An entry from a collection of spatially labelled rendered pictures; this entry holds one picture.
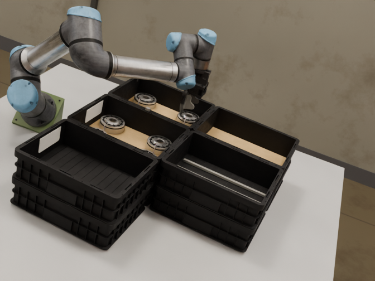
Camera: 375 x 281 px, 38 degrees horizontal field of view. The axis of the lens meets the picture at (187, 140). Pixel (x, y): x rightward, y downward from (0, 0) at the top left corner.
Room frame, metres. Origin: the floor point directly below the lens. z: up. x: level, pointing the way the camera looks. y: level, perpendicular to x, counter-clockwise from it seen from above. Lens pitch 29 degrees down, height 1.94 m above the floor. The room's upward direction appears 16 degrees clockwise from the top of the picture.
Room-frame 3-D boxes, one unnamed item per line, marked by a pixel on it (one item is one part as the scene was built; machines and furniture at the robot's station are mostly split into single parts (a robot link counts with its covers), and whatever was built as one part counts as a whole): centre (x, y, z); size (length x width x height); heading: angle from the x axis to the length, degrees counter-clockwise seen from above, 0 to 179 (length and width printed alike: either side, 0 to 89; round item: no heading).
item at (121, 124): (1.92, 0.32, 0.86); 0.10 x 0.10 x 0.01
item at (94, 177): (1.53, 0.31, 0.87); 0.40 x 0.30 x 0.11; 75
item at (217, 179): (1.71, -0.16, 0.87); 0.40 x 0.30 x 0.11; 75
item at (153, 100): (2.21, 0.24, 0.86); 0.10 x 0.10 x 0.01
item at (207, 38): (2.04, 0.04, 1.24); 0.09 x 0.08 x 0.11; 119
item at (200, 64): (2.04, 0.04, 1.16); 0.08 x 0.08 x 0.05
